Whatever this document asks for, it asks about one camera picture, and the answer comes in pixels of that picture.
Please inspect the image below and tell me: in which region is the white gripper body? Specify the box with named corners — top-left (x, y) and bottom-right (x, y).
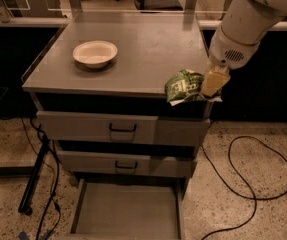
top-left (209, 27), bottom-right (259, 70)

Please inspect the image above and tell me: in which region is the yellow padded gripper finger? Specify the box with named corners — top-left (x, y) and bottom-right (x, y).
top-left (200, 64), bottom-right (230, 97)

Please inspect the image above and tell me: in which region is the green jalapeno chip bag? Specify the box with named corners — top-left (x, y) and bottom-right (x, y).
top-left (165, 69), bottom-right (222, 106)

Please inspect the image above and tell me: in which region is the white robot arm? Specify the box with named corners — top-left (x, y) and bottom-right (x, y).
top-left (200, 0), bottom-right (287, 97)

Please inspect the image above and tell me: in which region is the grey drawer cabinet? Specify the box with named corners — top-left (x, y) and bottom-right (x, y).
top-left (20, 11), bottom-right (222, 188)

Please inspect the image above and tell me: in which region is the grey middle drawer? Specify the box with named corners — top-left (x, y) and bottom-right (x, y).
top-left (55, 141), bottom-right (196, 178)

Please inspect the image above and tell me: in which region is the grey top drawer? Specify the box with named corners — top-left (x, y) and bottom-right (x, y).
top-left (37, 111), bottom-right (209, 146)

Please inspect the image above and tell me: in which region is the grey open bottom drawer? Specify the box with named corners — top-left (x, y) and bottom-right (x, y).
top-left (56, 179), bottom-right (185, 240)

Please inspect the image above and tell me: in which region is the white paper bowl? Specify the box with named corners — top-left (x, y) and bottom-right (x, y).
top-left (72, 41), bottom-right (118, 69)

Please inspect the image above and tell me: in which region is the black stand leg with wheel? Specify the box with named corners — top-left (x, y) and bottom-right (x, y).
top-left (18, 136), bottom-right (48, 215)

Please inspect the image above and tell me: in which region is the black floor cable right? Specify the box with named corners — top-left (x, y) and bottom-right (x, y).
top-left (200, 135), bottom-right (287, 240)

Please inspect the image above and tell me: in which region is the black cable left floor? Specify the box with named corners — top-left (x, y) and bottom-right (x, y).
top-left (20, 117), bottom-right (62, 240)

